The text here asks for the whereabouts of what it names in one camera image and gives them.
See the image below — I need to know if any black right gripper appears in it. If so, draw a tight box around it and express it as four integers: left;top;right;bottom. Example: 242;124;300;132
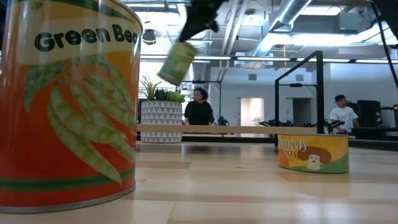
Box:
177;0;229;44

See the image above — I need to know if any green peas can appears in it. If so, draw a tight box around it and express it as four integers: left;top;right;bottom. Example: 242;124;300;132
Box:
157;40;197;87

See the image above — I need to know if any orange green beans can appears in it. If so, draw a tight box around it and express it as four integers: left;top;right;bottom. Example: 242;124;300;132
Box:
0;0;144;215

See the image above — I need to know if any yellow green mushroom can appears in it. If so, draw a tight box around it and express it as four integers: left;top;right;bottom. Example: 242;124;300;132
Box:
277;134;350;174

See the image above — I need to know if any green artificial plant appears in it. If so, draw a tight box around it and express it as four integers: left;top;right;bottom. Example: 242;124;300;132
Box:
139;75;187;103

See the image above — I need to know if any long white light strip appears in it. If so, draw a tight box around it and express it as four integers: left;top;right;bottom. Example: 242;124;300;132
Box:
139;55;398;64

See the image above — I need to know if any grey triangle pattern plant pot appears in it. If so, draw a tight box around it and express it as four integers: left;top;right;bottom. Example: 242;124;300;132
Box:
140;100;183;144

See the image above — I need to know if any black equipment cabinet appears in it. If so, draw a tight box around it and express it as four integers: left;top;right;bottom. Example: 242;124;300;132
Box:
347;99;382;128

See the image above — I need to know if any black work table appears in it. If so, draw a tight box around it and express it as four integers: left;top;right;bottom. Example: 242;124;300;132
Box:
351;126;398;141

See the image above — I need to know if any black dome camera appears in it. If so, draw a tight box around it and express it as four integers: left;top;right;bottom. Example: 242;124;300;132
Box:
142;29;157;46

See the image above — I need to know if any round silver air duct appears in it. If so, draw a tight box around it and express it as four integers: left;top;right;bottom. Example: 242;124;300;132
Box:
245;0;313;58

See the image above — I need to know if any wooden shelf with black frame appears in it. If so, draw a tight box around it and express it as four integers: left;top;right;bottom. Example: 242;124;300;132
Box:
136;50;325;147

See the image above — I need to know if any black table edge rail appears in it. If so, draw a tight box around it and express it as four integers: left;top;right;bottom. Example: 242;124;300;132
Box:
136;133;398;152

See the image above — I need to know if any black gantry frame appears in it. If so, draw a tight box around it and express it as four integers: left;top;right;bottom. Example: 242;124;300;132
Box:
277;82;318;88

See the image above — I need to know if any grey rectangular air duct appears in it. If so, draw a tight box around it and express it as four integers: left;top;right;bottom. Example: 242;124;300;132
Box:
269;12;374;35

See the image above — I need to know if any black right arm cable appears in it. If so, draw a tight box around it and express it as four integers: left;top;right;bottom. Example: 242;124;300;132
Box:
369;0;398;90

